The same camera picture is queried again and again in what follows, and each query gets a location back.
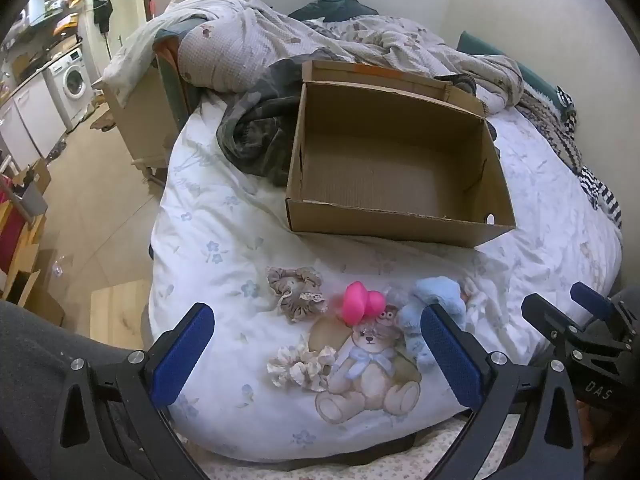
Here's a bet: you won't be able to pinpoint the beige lace scrunchie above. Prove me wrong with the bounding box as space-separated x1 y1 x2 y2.
266 266 328 322

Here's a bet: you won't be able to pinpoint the dark green garment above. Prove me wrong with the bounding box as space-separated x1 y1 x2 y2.
287 0 381 23

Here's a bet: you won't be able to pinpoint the small doll in clear wrap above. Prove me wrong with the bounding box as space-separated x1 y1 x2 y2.
376 287 401 333

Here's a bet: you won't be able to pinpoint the black hanging garment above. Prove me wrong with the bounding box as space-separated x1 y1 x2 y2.
93 0 114 36

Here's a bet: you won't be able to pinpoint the pink bag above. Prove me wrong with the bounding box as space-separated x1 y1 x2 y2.
0 190 28 273

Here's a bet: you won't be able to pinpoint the camouflage garment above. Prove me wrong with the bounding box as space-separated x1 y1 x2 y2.
216 57 307 188

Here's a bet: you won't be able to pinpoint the white kitchen cabinets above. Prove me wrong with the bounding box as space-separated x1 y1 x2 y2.
0 77 68 171

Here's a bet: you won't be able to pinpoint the cardboard box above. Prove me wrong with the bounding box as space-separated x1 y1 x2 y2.
285 59 517 249

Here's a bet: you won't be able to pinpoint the blue fluffy sock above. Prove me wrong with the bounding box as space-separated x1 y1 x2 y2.
400 277 467 367

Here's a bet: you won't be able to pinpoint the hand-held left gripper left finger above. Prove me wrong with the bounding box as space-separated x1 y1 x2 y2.
50 302 216 480

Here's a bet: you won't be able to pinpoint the wooden rack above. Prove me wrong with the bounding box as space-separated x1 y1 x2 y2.
0 160 53 311

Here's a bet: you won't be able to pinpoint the white washing machine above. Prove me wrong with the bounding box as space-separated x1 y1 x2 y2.
42 49 96 131

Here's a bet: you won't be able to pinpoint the grey bin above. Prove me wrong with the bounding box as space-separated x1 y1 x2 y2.
14 180 50 228

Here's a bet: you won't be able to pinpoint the green pillow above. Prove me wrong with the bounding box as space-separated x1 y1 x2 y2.
456 30 556 106

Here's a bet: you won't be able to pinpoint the white knotted cloth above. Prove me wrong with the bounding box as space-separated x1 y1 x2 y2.
460 280 490 318

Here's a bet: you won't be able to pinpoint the checked and striped blanket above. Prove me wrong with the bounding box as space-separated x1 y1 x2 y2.
515 85 623 231

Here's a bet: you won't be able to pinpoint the wooden bed frame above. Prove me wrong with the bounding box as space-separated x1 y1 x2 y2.
102 35 193 186

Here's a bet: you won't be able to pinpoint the crumpled beige quilt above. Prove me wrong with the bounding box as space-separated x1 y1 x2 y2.
102 0 525 113

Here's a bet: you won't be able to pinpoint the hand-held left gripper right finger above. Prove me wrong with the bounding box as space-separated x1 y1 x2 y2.
421 304 585 480

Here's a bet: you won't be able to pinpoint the cream floral scrunchie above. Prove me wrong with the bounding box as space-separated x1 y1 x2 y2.
266 341 337 392

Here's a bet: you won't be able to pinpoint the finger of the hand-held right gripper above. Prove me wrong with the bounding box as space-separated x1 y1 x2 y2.
521 293 601 361
570 281 637 342

